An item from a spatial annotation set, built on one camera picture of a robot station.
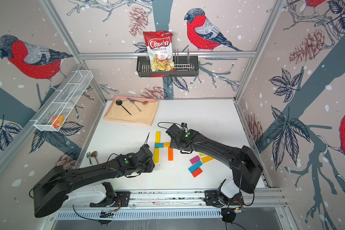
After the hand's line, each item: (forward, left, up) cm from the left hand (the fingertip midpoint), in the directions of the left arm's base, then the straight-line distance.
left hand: (156, 164), depth 82 cm
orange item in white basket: (+10, +44, +30) cm, 54 cm away
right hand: (+10, -11, +6) cm, 16 cm away
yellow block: (+20, +1, -4) cm, 20 cm away
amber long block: (+5, -31, -4) cm, 31 cm away
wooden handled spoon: (+53, +16, -3) cm, 55 cm away
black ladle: (+52, +37, -2) cm, 64 cm away
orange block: (+8, -8, -4) cm, 12 cm away
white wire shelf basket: (+20, +50, +27) cm, 60 cm away
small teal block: (+13, 0, -3) cm, 14 cm away
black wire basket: (+53, -11, +32) cm, 63 cm away
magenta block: (+4, -23, -4) cm, 24 cm away
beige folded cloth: (+45, +21, -4) cm, 50 cm away
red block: (-4, -24, -3) cm, 24 cm away
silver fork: (+53, +26, -2) cm, 59 cm away
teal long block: (+1, -23, -4) cm, 24 cm away
